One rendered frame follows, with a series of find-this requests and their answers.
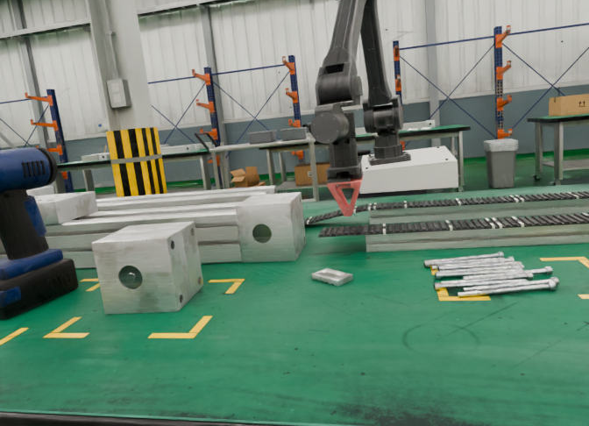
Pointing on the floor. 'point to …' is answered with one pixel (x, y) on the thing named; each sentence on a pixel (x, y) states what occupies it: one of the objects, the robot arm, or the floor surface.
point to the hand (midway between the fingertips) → (348, 209)
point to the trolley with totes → (266, 146)
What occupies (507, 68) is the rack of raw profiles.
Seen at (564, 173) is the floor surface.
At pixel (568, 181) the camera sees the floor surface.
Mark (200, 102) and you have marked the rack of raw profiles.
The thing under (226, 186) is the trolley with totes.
